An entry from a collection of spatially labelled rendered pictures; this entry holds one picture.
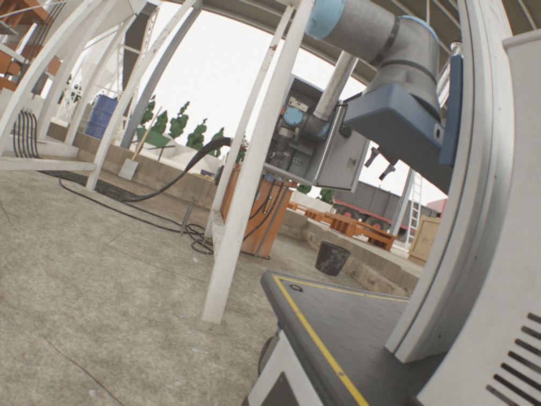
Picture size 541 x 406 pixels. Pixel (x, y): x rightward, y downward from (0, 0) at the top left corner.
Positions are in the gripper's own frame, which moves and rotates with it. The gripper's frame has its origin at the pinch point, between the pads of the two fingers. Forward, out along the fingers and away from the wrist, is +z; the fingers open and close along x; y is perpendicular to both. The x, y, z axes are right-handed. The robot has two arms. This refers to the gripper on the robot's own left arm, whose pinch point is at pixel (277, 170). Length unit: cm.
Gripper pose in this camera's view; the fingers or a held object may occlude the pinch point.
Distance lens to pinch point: 137.8
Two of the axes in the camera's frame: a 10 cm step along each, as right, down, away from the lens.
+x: 0.8, 3.0, -9.5
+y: -9.5, -2.7, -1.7
